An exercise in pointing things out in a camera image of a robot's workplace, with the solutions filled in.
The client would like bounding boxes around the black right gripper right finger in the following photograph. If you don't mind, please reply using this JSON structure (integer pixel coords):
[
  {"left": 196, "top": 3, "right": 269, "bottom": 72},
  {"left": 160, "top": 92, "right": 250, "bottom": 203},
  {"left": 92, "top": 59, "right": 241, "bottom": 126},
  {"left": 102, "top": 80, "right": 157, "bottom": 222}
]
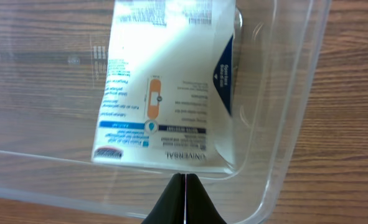
[{"left": 186, "top": 174, "right": 226, "bottom": 224}]

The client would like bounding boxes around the white blue Hansaplast box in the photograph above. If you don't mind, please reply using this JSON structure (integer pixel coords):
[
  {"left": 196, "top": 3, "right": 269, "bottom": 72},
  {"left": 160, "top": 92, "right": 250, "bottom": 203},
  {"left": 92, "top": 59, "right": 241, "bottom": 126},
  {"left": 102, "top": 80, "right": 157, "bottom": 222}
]
[{"left": 92, "top": 1, "right": 235, "bottom": 173}]

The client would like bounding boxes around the clear plastic container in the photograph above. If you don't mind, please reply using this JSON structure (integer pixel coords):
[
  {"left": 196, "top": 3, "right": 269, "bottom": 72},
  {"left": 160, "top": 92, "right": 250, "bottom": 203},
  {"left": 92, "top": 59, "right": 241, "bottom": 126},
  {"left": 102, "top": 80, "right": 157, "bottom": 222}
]
[{"left": 0, "top": 1, "right": 331, "bottom": 223}]

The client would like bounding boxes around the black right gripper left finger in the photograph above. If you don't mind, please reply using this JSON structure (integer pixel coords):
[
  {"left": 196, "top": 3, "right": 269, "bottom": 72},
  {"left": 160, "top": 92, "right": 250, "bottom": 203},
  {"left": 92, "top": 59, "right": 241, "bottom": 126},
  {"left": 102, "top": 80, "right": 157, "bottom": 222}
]
[{"left": 142, "top": 173, "right": 184, "bottom": 224}]

